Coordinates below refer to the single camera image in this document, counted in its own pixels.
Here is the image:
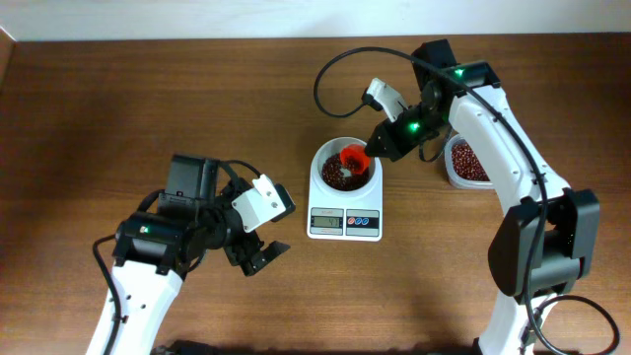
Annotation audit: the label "orange measuring scoop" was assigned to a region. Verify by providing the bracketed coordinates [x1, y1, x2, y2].
[340, 144, 371, 176]

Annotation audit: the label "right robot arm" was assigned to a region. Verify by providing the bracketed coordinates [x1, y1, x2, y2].
[363, 39, 600, 354]

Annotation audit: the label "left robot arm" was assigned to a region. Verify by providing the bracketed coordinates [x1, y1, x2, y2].
[88, 154, 296, 354]

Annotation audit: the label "white digital kitchen scale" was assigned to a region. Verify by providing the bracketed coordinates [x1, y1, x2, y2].
[307, 155, 384, 242]

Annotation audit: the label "white round bowl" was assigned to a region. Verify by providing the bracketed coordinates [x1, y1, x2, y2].
[310, 137, 383, 194]

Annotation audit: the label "red beans in bowl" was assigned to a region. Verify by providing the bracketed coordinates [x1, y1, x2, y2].
[320, 154, 370, 191]

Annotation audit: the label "red adzuki beans in container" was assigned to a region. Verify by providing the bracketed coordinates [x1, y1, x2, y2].
[452, 143, 489, 181]

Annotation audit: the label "clear plastic container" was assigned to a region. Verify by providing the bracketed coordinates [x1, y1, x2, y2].
[445, 134, 493, 189]

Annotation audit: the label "left black cable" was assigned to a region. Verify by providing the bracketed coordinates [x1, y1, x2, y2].
[92, 158, 262, 355]

